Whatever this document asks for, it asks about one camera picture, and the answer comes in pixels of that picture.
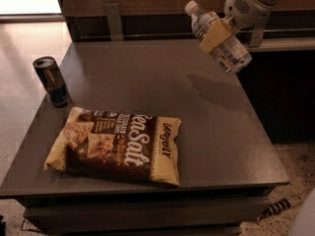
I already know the striped cable on floor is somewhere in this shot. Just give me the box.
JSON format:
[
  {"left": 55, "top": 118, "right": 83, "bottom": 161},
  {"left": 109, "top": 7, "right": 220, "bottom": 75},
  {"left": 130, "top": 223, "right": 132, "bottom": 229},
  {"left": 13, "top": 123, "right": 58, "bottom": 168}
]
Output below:
[{"left": 256, "top": 195, "right": 306, "bottom": 221}]

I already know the metal bracket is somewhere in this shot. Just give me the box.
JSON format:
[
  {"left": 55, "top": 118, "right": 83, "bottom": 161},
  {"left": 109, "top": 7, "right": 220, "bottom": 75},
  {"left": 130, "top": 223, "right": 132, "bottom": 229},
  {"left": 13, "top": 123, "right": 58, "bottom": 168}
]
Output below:
[
  {"left": 248, "top": 12, "right": 270, "bottom": 47},
  {"left": 105, "top": 3, "right": 124, "bottom": 41}
]

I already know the right metal bracket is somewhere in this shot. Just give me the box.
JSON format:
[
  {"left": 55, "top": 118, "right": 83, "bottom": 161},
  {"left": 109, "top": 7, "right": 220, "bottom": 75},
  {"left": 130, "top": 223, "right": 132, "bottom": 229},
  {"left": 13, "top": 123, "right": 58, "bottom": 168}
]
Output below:
[{"left": 248, "top": 12, "right": 270, "bottom": 47}]

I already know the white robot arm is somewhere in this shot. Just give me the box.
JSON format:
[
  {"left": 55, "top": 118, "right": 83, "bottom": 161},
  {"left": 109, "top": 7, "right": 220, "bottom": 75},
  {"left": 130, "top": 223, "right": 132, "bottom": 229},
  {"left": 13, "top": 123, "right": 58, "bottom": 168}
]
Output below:
[{"left": 200, "top": 0, "right": 279, "bottom": 53}]

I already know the left metal bracket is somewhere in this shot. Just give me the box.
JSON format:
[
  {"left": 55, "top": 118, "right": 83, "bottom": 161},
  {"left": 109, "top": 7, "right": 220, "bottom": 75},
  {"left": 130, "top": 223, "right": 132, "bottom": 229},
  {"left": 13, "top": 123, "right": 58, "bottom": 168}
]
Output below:
[{"left": 105, "top": 3, "right": 124, "bottom": 41}]

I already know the dark energy drink can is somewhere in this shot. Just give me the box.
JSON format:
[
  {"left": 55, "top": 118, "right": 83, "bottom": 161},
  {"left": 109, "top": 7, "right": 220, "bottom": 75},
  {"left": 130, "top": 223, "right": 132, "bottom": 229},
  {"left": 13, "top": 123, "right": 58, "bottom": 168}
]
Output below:
[{"left": 32, "top": 56, "right": 71, "bottom": 108}]

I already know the clear plastic water bottle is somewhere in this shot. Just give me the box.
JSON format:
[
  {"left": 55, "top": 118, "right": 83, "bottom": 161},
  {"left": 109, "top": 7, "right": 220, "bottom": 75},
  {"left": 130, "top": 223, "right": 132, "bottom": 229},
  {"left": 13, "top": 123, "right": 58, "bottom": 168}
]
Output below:
[{"left": 185, "top": 0, "right": 252, "bottom": 74}]

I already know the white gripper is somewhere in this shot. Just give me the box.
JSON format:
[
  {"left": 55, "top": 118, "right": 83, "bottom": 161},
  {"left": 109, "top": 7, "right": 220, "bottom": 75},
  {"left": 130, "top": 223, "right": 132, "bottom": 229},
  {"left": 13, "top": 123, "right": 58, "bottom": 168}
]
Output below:
[{"left": 199, "top": 0, "right": 273, "bottom": 53}]

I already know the sea salt chips bag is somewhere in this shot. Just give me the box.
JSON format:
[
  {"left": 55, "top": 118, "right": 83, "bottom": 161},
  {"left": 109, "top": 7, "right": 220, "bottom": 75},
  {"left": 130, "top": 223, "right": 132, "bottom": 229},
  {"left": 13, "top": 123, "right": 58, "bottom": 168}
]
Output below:
[{"left": 44, "top": 107, "right": 181, "bottom": 186}]

